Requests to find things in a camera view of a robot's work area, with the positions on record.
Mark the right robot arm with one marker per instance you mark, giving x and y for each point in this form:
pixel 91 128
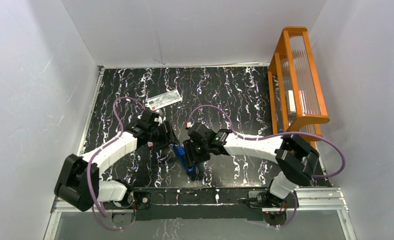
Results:
pixel 296 157

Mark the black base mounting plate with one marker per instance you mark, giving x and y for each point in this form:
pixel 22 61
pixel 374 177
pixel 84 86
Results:
pixel 248 203

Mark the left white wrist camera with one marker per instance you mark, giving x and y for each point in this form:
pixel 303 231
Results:
pixel 160 118

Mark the aluminium frame rail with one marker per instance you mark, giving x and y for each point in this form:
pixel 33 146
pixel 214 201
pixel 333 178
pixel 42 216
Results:
pixel 312 213

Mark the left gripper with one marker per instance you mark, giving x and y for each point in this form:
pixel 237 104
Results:
pixel 168 138

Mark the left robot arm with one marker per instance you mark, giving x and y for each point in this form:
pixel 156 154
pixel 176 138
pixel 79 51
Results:
pixel 79 181

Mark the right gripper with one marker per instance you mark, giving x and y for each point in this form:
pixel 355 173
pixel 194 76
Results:
pixel 191 156

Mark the orange wooden rack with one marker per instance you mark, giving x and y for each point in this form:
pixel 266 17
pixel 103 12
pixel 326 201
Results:
pixel 296 97

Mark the white plastic package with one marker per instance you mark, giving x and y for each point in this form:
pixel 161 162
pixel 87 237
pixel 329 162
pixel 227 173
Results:
pixel 163 100

